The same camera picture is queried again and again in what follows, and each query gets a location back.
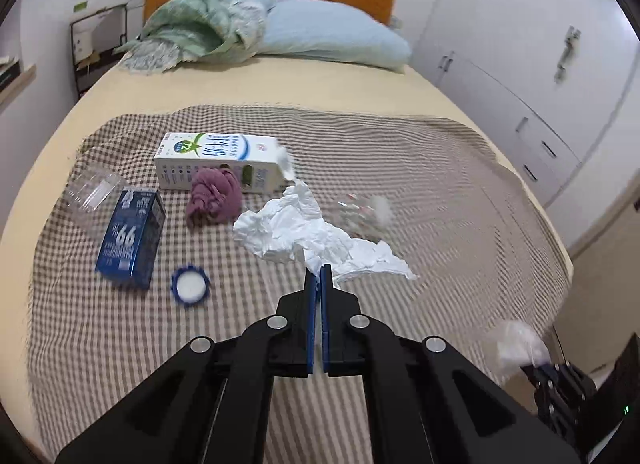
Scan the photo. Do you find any maroon crumpled cloth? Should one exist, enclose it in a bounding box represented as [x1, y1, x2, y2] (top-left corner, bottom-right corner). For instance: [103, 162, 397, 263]
[186, 167, 244, 230]

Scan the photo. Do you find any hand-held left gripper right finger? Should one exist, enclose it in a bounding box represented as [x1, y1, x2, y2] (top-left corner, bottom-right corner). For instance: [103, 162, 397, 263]
[322, 265, 583, 464]

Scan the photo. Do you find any wooden wall shelf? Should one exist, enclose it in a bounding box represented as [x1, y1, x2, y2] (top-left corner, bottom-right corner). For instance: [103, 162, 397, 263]
[0, 64, 38, 107]

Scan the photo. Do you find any green floral quilt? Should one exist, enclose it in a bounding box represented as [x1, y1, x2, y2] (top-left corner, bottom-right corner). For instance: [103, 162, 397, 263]
[114, 0, 277, 76]

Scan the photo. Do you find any small clear crumpled wrapper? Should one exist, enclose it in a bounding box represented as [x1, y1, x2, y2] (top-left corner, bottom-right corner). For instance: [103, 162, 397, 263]
[337, 191, 396, 240]

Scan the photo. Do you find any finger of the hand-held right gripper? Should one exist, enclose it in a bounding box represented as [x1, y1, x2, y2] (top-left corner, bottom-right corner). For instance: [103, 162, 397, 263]
[520, 361, 598, 445]

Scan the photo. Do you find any white paper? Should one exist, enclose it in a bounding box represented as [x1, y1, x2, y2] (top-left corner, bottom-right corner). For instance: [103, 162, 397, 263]
[232, 180, 420, 287]

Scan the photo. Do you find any blue carton box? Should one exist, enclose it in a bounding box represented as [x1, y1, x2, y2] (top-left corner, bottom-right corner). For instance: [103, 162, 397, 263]
[95, 187, 167, 291]

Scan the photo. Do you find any white wardrobe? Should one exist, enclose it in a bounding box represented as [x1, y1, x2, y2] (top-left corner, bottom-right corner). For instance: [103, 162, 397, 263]
[412, 0, 640, 207]

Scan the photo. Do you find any clear plastic cup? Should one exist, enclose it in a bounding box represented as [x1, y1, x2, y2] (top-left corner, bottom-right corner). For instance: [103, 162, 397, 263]
[62, 167, 123, 230]

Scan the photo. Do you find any white tissue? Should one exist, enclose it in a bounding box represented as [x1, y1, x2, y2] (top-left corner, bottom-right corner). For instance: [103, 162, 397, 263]
[482, 320, 551, 387]

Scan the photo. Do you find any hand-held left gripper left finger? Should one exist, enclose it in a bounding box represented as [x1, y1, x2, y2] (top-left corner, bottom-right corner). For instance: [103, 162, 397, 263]
[55, 268, 317, 464]

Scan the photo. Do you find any white milk carton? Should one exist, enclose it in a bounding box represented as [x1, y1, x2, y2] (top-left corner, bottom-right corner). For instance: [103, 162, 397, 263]
[153, 132, 296, 193]

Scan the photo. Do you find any blue rimmed white cap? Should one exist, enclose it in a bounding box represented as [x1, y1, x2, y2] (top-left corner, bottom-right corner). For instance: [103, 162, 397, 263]
[170, 264, 211, 305]

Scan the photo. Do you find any white jar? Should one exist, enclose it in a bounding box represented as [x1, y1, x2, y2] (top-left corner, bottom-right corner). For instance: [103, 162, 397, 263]
[72, 21, 94, 64]

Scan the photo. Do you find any bed with beige sheet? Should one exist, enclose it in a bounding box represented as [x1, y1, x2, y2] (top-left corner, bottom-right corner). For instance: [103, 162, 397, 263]
[0, 51, 576, 464]

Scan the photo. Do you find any light blue pillow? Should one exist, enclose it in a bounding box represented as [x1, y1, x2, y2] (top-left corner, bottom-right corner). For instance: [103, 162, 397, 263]
[257, 0, 413, 72]

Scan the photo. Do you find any black metal bedside rack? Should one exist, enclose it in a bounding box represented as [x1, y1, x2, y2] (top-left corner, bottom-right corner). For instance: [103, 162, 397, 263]
[69, 1, 131, 97]

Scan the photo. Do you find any brown checkered blanket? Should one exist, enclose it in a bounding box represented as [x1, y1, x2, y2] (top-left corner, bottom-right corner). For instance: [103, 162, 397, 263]
[27, 105, 573, 464]

